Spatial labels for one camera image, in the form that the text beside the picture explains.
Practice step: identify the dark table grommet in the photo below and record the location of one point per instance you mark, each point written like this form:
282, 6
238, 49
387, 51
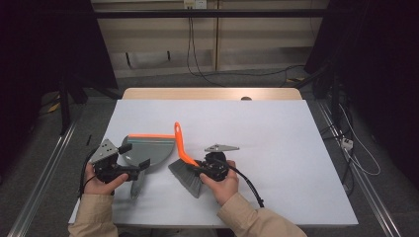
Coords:
246, 98

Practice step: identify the black metal stand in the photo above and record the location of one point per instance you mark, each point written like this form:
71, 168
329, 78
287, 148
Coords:
66, 108

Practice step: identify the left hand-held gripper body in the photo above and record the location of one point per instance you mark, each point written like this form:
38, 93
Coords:
104, 151

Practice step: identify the black horizontal bar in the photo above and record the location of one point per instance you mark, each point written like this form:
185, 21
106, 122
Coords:
210, 13

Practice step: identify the wooden table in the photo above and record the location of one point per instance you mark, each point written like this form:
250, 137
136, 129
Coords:
197, 94

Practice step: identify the grey dustpan with orange edge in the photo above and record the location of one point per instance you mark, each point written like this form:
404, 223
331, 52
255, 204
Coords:
154, 151

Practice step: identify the black curtain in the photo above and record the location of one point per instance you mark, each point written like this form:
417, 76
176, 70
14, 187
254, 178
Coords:
39, 49
378, 65

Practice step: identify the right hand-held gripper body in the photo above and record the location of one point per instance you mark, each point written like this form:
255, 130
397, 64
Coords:
215, 166

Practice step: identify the orange brush with grey bristles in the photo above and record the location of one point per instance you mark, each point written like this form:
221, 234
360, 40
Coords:
180, 141

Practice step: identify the white wall socket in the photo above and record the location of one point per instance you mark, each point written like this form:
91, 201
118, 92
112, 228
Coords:
195, 4

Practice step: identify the person's left hand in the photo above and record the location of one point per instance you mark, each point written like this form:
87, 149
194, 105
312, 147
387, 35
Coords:
99, 186

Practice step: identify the person's right hand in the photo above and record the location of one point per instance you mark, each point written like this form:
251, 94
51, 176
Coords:
224, 189

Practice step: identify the white table board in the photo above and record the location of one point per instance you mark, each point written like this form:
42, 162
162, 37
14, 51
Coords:
247, 125

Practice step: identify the metal floor rail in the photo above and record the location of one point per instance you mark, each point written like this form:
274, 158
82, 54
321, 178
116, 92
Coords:
362, 177
42, 177

